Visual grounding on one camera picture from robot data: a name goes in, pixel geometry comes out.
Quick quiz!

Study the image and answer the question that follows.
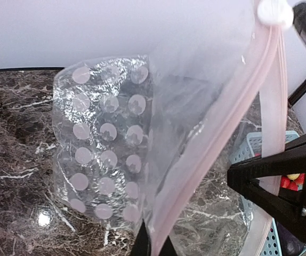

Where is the light blue plastic basket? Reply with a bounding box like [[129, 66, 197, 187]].
[[229, 132, 305, 255]]

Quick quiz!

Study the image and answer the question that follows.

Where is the clear dotted zip top bag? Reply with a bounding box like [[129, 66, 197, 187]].
[[52, 9, 287, 255]]

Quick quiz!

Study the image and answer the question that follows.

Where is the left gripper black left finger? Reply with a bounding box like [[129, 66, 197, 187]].
[[133, 220, 178, 256]]

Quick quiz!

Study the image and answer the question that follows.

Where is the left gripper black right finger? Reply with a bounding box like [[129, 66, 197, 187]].
[[227, 134, 306, 243]]

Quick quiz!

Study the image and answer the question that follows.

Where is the red toy berry bunch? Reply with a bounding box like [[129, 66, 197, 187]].
[[254, 153, 305, 191]]

